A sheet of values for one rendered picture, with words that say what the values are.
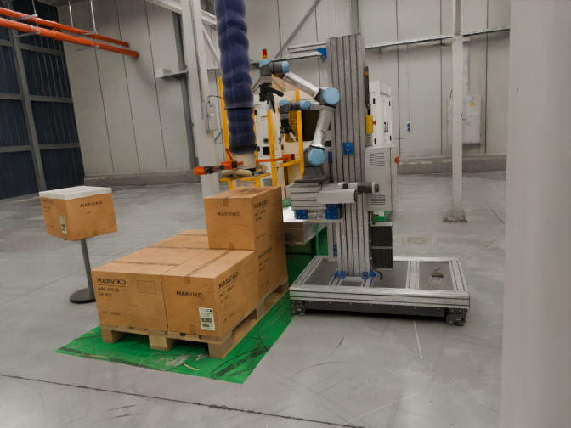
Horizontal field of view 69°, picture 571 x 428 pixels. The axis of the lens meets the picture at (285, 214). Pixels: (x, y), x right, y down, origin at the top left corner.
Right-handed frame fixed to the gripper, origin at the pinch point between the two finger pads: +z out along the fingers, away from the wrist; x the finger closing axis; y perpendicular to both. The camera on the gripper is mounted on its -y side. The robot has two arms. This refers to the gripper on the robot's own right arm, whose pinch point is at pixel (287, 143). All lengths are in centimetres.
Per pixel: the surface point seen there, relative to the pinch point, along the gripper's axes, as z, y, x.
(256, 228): 59, 56, -8
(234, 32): -83, 39, -19
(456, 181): 75, -289, 130
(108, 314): 107, 123, -97
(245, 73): -55, 35, -15
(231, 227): 57, 62, -26
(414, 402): 129, 133, 111
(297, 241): 86, -5, 1
